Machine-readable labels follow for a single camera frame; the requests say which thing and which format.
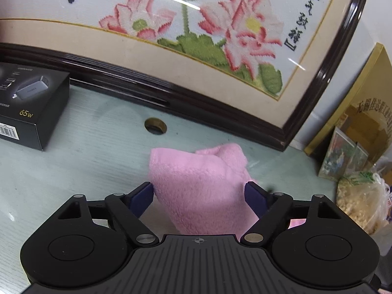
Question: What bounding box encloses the pink towel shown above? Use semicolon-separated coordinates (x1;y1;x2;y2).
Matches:
147;142;307;236

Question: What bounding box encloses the framed photo left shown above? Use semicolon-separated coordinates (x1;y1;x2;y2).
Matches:
318;127;356;182

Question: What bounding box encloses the framed photo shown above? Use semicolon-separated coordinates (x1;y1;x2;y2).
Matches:
347;142;369;172
318;127;356;182

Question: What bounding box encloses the brass coin on table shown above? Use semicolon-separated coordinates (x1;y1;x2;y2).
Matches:
144;118;167;135

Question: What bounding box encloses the plastic bag of nuts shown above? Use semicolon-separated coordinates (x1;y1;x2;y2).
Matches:
336;171;389;235

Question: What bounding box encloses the framed photo right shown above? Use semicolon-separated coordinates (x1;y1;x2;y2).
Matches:
347;142;369;172

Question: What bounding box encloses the gold plaque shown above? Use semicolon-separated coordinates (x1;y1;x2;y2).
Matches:
304;43;391;164

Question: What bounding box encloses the black charger box right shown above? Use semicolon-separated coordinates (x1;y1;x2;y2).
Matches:
0;62;70;151

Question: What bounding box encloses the framed lotus cross-stitch picture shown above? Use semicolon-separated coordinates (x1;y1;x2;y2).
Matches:
1;0;366;151

